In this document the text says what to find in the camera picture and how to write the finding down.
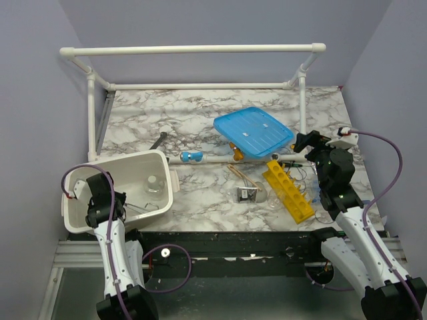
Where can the black metal rod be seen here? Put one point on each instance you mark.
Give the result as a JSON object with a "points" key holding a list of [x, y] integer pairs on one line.
{"points": [[159, 141]]}

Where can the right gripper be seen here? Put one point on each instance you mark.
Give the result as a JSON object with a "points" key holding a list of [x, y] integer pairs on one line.
{"points": [[313, 138]]}

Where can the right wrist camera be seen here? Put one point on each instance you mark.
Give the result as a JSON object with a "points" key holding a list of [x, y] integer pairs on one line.
{"points": [[345, 139]]}

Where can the yellow test tube rack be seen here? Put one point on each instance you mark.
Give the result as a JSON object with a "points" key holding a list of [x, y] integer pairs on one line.
{"points": [[296, 203]]}

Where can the white PVC pipe frame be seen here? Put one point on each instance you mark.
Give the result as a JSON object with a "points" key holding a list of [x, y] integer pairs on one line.
{"points": [[299, 78]]}

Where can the wooden test tube clamp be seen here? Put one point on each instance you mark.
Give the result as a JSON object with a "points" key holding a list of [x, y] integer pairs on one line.
{"points": [[243, 176]]}

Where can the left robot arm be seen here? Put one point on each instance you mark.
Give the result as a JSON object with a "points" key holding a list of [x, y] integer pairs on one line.
{"points": [[125, 295]]}

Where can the orange hose connector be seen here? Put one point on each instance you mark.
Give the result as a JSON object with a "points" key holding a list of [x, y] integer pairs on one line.
{"points": [[238, 155]]}

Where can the white plastic bin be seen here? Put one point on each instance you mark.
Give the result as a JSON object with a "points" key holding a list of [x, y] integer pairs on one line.
{"points": [[129, 173]]}

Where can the black item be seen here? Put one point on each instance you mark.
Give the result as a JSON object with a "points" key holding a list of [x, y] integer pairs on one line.
{"points": [[245, 194]]}

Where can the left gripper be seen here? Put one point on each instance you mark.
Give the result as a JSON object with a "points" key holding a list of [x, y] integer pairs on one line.
{"points": [[120, 195]]}

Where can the blue plastic bin lid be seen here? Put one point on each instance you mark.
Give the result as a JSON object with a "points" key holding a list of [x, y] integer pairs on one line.
{"points": [[253, 131]]}

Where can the frosted watch glass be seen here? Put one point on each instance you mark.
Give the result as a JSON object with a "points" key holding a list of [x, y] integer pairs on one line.
{"points": [[261, 195]]}

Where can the blue hose nozzle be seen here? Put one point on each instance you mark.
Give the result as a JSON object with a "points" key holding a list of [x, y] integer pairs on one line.
{"points": [[187, 157]]}

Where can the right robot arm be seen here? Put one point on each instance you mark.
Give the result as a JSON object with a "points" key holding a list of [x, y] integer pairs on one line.
{"points": [[386, 290]]}

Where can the metal crucible tongs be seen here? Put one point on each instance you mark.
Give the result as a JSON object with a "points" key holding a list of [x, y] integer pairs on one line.
{"points": [[147, 208]]}

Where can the black mounting rail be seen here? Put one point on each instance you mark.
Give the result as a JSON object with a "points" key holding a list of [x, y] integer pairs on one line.
{"points": [[174, 255]]}

